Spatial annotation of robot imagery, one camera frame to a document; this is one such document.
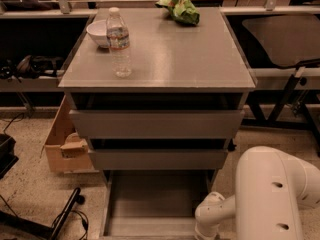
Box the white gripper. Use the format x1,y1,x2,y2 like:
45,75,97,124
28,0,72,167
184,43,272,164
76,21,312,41
195,192,236,240

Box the grey bottom drawer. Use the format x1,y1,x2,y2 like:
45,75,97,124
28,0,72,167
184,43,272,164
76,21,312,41
99,170,216,240

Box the grey drawer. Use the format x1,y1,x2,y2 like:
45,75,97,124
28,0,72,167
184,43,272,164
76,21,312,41
70,110,244,139
89,149,227,170
99,170,216,240

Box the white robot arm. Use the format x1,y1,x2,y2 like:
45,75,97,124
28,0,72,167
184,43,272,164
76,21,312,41
195,146,320,240

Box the grey drawer cabinet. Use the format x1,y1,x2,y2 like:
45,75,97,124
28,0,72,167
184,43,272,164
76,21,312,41
58,7,258,192

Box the grey middle drawer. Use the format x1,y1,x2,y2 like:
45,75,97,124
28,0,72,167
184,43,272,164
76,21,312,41
89,149,227,170

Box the grey top drawer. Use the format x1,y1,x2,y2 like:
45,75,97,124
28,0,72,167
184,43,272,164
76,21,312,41
70,110,244,139

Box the cardboard box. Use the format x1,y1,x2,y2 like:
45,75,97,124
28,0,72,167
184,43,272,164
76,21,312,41
44,98,94,173

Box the clear plastic water bottle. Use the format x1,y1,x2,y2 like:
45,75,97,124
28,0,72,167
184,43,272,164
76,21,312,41
106,7,132,78

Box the green chip bag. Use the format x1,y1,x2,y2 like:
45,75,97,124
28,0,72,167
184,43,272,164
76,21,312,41
155,0,200,26

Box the white bowl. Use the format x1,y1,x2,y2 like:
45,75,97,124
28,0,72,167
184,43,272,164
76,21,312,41
86,20,109,48

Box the black case on floor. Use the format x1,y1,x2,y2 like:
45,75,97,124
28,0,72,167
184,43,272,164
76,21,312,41
0,134,19,179

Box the black headphones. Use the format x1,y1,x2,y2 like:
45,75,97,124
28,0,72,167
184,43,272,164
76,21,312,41
0,55,64,81

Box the black stand with cable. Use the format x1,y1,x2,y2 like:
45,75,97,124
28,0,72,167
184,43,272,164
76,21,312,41
0,187,89,240

